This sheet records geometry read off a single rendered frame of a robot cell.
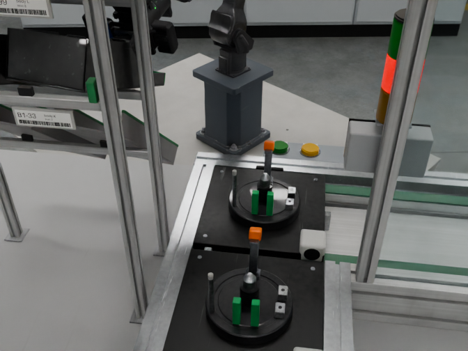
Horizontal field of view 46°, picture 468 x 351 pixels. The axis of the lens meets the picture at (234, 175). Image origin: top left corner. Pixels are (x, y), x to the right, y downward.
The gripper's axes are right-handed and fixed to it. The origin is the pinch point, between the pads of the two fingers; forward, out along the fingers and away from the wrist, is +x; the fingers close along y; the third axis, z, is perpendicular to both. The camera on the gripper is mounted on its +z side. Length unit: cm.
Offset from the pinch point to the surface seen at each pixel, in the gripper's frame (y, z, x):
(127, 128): 8.8, -4.5, 14.2
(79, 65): 9.5, 13.0, 19.4
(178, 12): -132, -159, -228
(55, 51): 5.6, 14.3, 18.8
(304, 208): 36.0, -29.7, 4.3
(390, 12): 6, -180, -286
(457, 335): 68, -39, 17
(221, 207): 20.7, -27.6, 10.2
